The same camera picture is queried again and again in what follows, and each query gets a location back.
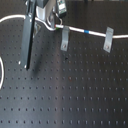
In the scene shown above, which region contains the grey cable clip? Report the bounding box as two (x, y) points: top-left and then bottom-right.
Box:
(61, 26), (70, 51)
(103, 27), (114, 53)

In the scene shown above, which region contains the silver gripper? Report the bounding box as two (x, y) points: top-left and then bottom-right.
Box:
(20, 0), (57, 69)

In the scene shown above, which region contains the right grey cable clip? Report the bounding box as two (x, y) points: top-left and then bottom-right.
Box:
(103, 27), (114, 53)

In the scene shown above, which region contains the white cable with blue mark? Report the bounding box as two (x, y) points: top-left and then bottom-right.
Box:
(0, 14), (128, 90)

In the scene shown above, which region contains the left grey cable clip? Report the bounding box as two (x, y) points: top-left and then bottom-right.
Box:
(61, 26), (70, 51)

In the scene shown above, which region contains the green black connector module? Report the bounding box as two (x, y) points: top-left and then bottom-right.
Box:
(57, 0), (67, 17)

